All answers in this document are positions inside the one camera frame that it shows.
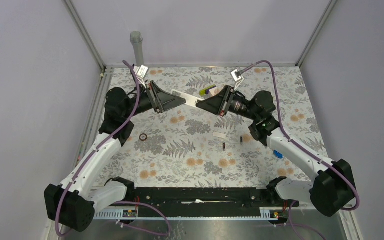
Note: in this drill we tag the grey microphone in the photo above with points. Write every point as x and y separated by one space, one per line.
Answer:
136 39

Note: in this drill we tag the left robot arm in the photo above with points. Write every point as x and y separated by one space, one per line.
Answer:
73 203

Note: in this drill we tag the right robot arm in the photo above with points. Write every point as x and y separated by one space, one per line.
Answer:
331 187

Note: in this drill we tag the blue plastic piece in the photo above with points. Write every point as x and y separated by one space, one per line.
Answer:
278 154

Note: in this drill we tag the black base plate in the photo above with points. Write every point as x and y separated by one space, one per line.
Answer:
206 198

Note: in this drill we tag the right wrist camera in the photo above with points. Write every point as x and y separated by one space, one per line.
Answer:
237 75

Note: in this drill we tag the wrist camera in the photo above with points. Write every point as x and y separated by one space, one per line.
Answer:
141 71
237 75

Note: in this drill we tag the white battery cover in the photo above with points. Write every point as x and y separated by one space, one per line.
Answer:
219 135

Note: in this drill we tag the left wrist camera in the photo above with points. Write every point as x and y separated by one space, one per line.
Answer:
141 71

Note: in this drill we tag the floral patterned mat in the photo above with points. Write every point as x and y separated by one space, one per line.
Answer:
177 148

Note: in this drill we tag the white slotted cable duct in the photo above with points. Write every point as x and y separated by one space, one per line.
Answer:
190 213

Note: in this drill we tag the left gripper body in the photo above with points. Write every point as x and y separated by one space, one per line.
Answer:
152 97

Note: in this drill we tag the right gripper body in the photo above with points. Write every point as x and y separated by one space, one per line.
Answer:
230 98

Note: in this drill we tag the white remote control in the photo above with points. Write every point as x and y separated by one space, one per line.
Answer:
190 99

